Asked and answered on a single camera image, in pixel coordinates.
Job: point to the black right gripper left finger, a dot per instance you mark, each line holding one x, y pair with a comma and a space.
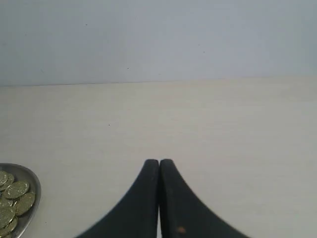
136, 214

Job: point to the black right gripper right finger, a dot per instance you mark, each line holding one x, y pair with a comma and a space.
183, 214

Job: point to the gold coin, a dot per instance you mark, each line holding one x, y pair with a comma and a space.
24, 203
6, 179
6, 215
9, 228
16, 189

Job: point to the round metal plate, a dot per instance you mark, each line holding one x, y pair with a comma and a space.
21, 173

